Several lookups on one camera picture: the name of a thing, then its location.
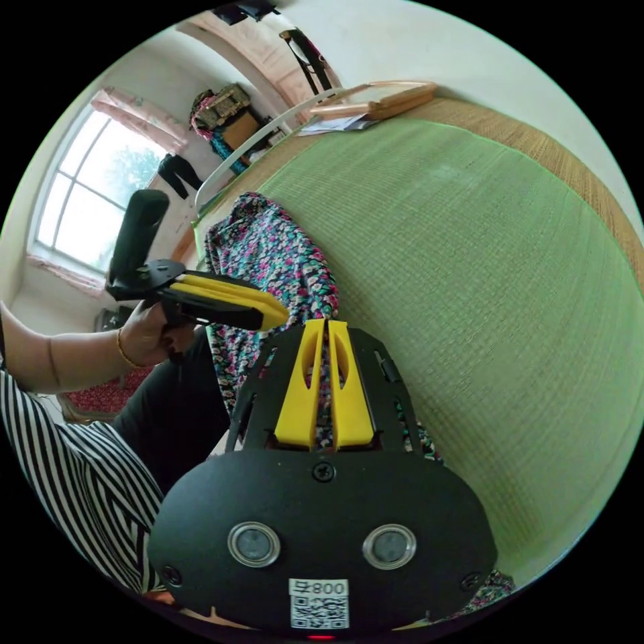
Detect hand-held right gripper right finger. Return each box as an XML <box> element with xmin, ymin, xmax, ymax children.
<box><xmin>328</xmin><ymin>319</ymin><xmax>377</xmax><ymax>451</ymax></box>

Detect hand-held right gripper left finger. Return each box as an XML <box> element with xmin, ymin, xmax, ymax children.
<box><xmin>273</xmin><ymin>319</ymin><xmax>326</xmax><ymax>449</ymax></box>

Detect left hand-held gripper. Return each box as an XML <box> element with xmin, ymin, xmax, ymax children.
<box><xmin>105</xmin><ymin>258</ymin><xmax>290</xmax><ymax>364</ymax></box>

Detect floral pants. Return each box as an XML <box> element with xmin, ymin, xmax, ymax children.
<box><xmin>203</xmin><ymin>191</ymin><xmax>517</xmax><ymax>618</ymax></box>

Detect person's left forearm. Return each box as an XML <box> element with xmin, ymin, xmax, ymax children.
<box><xmin>0</xmin><ymin>301</ymin><xmax>133</xmax><ymax>394</ymax></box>

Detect person's left hand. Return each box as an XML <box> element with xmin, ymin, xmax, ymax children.
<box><xmin>119</xmin><ymin>299</ymin><xmax>198</xmax><ymax>368</ymax></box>

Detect black hanging garment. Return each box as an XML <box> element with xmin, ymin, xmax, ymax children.
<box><xmin>156</xmin><ymin>152</ymin><xmax>205</xmax><ymax>200</ymax></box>

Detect cluttered shelf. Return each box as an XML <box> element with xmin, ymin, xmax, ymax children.
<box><xmin>189</xmin><ymin>83</ymin><xmax>284</xmax><ymax>176</ymax></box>

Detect window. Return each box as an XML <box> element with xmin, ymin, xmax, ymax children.
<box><xmin>32</xmin><ymin>107</ymin><xmax>170</xmax><ymax>276</ymax></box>

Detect bed with green woven mat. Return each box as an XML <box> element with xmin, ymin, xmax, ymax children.
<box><xmin>193</xmin><ymin>86</ymin><xmax>644</xmax><ymax>586</ymax></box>

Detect white papers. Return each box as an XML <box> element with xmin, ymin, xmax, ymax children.
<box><xmin>297</xmin><ymin>114</ymin><xmax>371</xmax><ymax>138</ymax></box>

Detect pink curtain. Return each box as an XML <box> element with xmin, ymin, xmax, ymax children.
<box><xmin>89</xmin><ymin>87</ymin><xmax>190</xmax><ymax>153</ymax></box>

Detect person's body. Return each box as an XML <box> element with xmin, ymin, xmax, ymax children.
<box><xmin>0</xmin><ymin>325</ymin><xmax>238</xmax><ymax>596</ymax></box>

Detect wooden framed board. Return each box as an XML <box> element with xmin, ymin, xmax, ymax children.
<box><xmin>309</xmin><ymin>80</ymin><xmax>439</xmax><ymax>122</ymax></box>

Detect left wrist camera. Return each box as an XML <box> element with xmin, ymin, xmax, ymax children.
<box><xmin>107</xmin><ymin>189</ymin><xmax>171</xmax><ymax>288</ymax></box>

